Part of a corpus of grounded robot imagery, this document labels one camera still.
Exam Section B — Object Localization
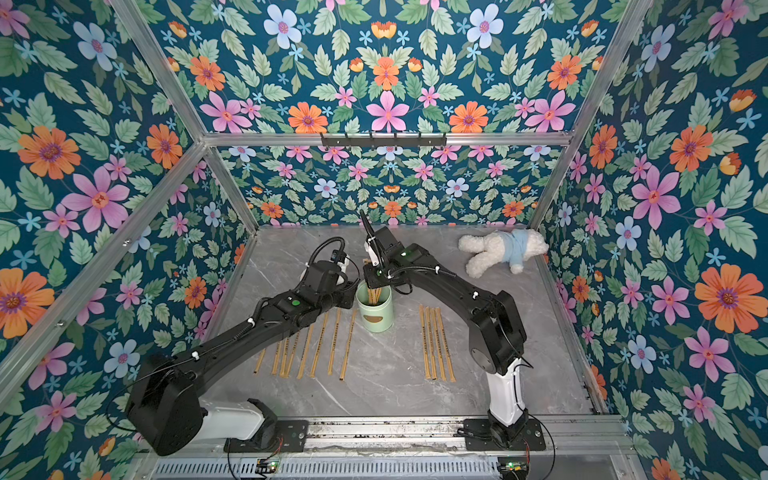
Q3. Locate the light green metal cup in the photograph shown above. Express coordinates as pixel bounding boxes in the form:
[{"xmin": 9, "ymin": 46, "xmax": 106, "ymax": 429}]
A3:
[{"xmin": 355, "ymin": 282, "xmax": 395, "ymax": 333}]

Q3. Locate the tan paper straw eleventh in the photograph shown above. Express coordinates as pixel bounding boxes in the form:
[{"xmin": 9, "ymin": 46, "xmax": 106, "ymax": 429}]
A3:
[{"xmin": 431, "ymin": 308, "xmax": 447, "ymax": 381}]

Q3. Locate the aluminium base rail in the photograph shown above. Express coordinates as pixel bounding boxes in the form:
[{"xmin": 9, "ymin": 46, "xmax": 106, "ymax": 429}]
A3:
[{"xmin": 127, "ymin": 415, "xmax": 646, "ymax": 479}]

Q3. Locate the black wall hook rail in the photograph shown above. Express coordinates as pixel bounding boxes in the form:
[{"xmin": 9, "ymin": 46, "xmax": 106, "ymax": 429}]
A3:
[{"xmin": 320, "ymin": 133, "xmax": 448, "ymax": 148}]

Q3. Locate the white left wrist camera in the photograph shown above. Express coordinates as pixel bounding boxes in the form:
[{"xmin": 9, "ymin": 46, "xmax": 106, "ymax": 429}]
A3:
[{"xmin": 331, "ymin": 249, "xmax": 350, "ymax": 285}]

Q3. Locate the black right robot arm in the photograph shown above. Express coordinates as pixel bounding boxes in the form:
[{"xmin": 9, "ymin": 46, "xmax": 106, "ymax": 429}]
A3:
[{"xmin": 359, "ymin": 212, "xmax": 527, "ymax": 429}]

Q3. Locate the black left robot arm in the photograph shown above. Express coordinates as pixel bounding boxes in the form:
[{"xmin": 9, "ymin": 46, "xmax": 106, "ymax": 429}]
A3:
[{"xmin": 125, "ymin": 236, "xmax": 357, "ymax": 456}]

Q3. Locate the white plush toy blue shirt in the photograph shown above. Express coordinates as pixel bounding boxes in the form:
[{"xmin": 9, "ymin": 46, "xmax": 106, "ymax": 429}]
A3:
[{"xmin": 458, "ymin": 229, "xmax": 549, "ymax": 278}]

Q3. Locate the bundle of paper straws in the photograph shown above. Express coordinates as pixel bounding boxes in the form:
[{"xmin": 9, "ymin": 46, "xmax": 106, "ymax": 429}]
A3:
[{"xmin": 367, "ymin": 288, "xmax": 383, "ymax": 306}]

